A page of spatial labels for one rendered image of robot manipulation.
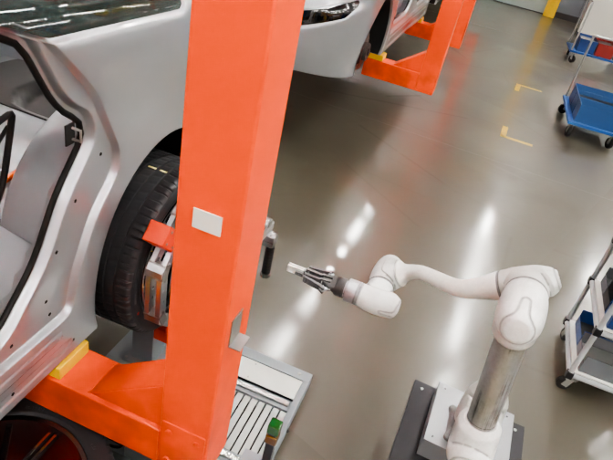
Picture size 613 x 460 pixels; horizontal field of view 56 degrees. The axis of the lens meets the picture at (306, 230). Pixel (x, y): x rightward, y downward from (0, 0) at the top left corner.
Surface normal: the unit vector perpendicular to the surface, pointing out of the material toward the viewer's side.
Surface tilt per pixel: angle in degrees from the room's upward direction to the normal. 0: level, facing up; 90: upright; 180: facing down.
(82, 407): 90
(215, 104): 90
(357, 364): 0
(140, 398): 90
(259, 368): 0
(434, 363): 0
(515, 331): 84
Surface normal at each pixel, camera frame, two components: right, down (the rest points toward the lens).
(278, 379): 0.18, -0.81
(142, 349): -0.34, 0.47
